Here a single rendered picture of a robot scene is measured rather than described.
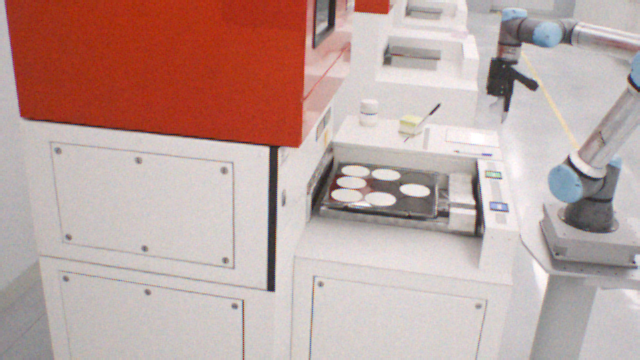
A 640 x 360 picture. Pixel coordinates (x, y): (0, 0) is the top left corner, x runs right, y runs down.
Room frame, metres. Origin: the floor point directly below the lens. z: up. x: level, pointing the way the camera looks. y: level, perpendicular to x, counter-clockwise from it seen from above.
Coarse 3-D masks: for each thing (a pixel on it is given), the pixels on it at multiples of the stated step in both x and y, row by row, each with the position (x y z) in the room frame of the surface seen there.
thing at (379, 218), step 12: (324, 216) 1.85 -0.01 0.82; (336, 216) 1.84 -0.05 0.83; (348, 216) 1.83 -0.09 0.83; (360, 216) 1.83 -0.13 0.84; (372, 216) 1.82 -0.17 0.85; (384, 216) 1.82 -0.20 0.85; (396, 216) 1.82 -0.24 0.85; (420, 228) 1.79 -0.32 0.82; (432, 228) 1.79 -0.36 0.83; (444, 228) 1.78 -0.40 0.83
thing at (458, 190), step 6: (450, 186) 2.02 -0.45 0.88; (456, 186) 2.02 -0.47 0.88; (462, 186) 2.03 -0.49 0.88; (468, 186) 2.03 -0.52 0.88; (450, 192) 1.97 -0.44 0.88; (456, 192) 1.97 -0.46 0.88; (462, 192) 1.97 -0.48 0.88; (468, 192) 1.98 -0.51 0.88; (450, 198) 1.92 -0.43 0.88; (456, 198) 1.92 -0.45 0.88; (468, 198) 1.93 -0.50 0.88; (450, 222) 1.75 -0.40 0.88; (456, 222) 1.74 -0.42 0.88; (462, 222) 1.74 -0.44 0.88; (468, 222) 1.74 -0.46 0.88; (450, 228) 1.74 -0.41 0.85; (456, 228) 1.74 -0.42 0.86; (462, 228) 1.74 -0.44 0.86; (468, 228) 1.74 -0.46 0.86
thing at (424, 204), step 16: (336, 176) 2.01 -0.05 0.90; (352, 176) 2.02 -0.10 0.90; (368, 176) 2.02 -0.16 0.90; (400, 176) 2.04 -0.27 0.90; (416, 176) 2.05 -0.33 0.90; (432, 176) 2.06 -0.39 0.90; (368, 192) 1.89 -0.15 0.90; (384, 192) 1.90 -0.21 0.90; (400, 192) 1.90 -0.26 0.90; (432, 192) 1.91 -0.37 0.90; (384, 208) 1.77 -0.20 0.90; (400, 208) 1.78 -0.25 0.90; (416, 208) 1.78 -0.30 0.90; (432, 208) 1.79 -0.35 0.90
